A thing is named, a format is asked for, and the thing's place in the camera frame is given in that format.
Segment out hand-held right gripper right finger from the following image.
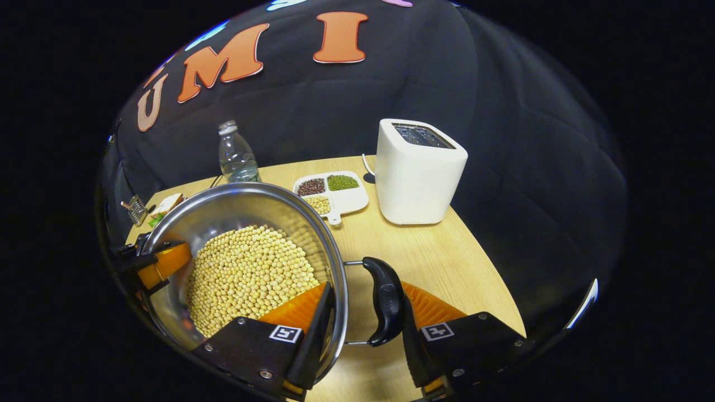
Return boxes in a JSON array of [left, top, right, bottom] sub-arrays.
[[401, 281, 532, 401]]

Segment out black backdrop cloth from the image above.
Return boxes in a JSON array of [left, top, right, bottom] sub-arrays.
[[98, 0, 629, 337]]

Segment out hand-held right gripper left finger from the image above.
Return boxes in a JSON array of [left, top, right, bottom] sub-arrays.
[[192, 281, 336, 402]]

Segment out steel pot with soybeans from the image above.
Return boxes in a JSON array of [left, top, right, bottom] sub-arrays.
[[137, 181, 406, 387]]

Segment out sandwich on white plate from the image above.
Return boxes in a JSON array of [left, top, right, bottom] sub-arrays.
[[147, 193, 185, 227]]

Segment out white toaster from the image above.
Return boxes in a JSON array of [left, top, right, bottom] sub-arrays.
[[375, 118, 469, 226]]

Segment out small wire basket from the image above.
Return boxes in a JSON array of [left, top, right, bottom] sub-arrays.
[[120, 194, 149, 226]]

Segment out clear plastic water bottle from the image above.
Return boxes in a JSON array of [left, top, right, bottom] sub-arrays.
[[217, 120, 262, 184]]

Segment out white divided bean dish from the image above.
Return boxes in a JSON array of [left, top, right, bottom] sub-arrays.
[[292, 170, 370, 227]]

